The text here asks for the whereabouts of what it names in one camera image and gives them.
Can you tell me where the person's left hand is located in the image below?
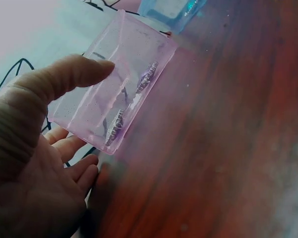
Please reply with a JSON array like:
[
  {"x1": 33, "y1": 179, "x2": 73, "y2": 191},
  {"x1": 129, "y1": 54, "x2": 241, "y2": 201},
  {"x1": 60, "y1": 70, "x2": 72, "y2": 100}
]
[{"x1": 0, "y1": 54, "x2": 115, "y2": 238}]

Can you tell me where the pink translucent plastic box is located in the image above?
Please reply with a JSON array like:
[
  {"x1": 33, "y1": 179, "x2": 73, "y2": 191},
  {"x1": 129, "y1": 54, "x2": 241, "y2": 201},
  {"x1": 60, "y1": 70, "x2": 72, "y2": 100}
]
[{"x1": 47, "y1": 9, "x2": 177, "y2": 156}]

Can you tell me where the silver glittery hair clip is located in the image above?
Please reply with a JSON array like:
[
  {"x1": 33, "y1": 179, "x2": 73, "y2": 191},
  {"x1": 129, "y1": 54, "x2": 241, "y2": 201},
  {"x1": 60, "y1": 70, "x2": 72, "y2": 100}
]
[
  {"x1": 103, "y1": 110, "x2": 125, "y2": 147},
  {"x1": 135, "y1": 61, "x2": 160, "y2": 95}
]

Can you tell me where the blue translucent plastic box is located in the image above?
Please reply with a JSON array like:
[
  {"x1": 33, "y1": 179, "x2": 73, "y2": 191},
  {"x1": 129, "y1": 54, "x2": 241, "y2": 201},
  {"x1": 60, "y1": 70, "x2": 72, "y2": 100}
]
[{"x1": 138, "y1": 0, "x2": 207, "y2": 35}]

